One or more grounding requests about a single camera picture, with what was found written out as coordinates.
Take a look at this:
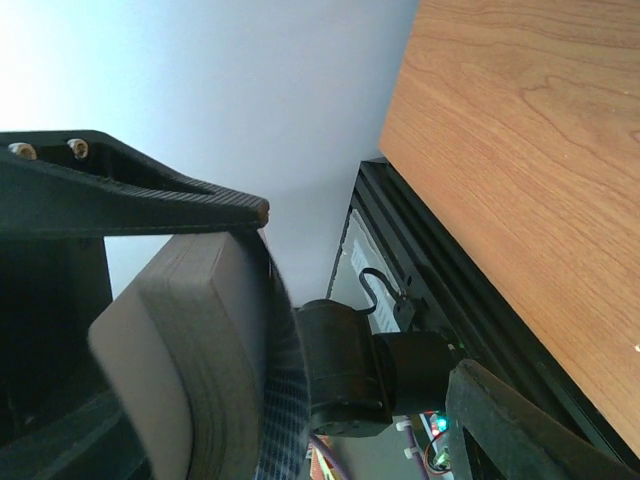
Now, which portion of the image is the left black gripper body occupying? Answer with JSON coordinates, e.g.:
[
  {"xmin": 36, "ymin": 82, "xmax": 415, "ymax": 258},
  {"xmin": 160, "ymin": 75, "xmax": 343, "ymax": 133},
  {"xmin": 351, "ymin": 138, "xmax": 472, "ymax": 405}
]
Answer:
[{"xmin": 1, "ymin": 238, "xmax": 150, "ymax": 479}]

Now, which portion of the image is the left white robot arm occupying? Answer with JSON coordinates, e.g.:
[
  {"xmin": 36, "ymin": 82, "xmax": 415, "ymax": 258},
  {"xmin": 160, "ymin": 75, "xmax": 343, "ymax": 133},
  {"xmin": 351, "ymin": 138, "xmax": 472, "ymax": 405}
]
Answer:
[{"xmin": 1, "ymin": 130, "xmax": 453, "ymax": 479}]

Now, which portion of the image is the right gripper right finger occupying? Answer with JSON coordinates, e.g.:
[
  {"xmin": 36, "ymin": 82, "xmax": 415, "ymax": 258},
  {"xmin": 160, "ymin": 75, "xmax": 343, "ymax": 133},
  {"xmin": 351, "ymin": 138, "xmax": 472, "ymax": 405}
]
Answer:
[{"xmin": 447, "ymin": 360, "xmax": 639, "ymax": 479}]

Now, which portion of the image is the light blue cable duct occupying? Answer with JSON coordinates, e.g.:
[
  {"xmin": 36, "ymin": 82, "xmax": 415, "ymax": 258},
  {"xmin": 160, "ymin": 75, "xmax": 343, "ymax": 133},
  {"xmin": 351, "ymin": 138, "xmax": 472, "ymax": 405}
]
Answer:
[{"xmin": 343, "ymin": 209, "xmax": 400, "ymax": 333}]

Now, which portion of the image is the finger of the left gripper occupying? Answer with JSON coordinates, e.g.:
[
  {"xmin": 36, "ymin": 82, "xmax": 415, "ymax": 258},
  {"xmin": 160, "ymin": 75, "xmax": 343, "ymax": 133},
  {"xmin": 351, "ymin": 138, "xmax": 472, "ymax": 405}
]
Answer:
[{"xmin": 1, "ymin": 130, "xmax": 269, "ymax": 239}]

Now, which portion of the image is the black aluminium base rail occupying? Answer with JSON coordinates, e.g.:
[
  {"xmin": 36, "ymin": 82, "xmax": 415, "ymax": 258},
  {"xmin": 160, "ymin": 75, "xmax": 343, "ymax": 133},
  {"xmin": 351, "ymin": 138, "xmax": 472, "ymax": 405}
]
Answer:
[{"xmin": 327, "ymin": 159, "xmax": 639, "ymax": 470}]

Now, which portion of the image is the green circuit board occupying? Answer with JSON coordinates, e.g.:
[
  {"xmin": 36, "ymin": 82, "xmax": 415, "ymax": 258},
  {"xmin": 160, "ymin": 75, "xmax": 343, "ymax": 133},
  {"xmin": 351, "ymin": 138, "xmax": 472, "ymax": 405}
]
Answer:
[{"xmin": 420, "ymin": 410, "xmax": 449, "ymax": 439}]

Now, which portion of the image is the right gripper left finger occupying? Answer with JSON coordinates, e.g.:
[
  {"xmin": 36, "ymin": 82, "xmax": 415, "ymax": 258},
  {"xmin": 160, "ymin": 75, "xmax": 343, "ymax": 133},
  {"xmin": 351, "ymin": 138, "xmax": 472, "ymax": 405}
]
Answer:
[{"xmin": 229, "ymin": 230, "xmax": 310, "ymax": 479}]

